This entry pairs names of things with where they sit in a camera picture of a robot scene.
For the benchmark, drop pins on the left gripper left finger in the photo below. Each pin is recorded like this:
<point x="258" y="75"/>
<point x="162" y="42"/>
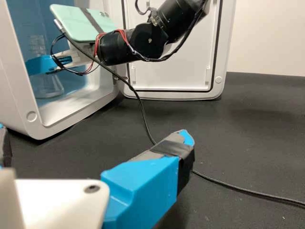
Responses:
<point x="4" y="148"/>

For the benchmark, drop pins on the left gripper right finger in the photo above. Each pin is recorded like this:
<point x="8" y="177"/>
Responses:
<point x="147" y="183"/>

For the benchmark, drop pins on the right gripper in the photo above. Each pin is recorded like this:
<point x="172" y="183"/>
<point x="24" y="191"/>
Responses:
<point x="79" y="53"/>

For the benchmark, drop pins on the clear flask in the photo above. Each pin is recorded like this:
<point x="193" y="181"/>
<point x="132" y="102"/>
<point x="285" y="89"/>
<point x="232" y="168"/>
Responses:
<point x="51" y="88"/>

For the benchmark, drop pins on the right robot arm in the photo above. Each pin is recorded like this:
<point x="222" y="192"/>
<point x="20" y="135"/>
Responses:
<point x="143" y="45"/>

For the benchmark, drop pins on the white incubator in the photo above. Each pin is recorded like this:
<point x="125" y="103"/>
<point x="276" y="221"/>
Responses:
<point x="14" y="71"/>

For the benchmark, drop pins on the incubator door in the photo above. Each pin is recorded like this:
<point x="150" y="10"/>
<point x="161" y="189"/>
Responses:
<point x="171" y="78"/>

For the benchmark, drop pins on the right wrist camera phone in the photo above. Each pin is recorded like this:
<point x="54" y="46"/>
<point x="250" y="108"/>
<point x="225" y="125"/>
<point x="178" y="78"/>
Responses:
<point x="83" y="22"/>

